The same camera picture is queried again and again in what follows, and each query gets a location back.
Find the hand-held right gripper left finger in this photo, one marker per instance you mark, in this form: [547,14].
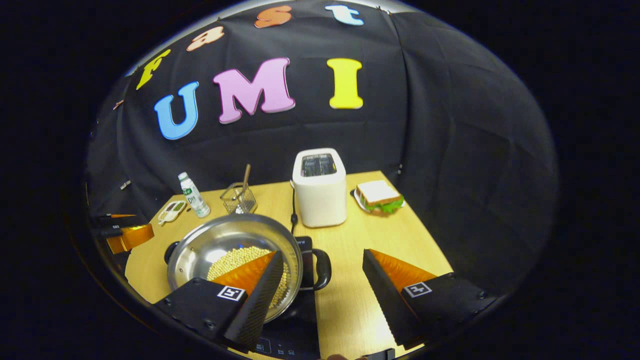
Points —
[260,300]

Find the silver cloth clip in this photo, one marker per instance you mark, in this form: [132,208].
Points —
[125,185]

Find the pink cloth clip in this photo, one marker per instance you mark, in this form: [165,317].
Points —
[118,104]

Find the black induction cooktop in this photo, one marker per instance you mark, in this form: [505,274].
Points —
[295,340]

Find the small white plate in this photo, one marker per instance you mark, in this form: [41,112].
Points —
[359,202]

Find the sandwich with lettuce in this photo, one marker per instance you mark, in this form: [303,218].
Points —
[379,195]

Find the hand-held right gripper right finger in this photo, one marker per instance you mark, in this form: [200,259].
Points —
[387,300]

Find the pile of yellow soybeans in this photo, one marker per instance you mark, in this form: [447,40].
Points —
[240,257]

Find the white toaster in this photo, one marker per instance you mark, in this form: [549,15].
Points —
[320,200]

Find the white drink bottle green label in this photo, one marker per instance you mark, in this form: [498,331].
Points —
[195,197]

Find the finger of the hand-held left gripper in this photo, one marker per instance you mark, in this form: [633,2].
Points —
[117,216]
[132,237]

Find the white divided dish of beans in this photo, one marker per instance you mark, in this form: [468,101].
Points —
[172,211]

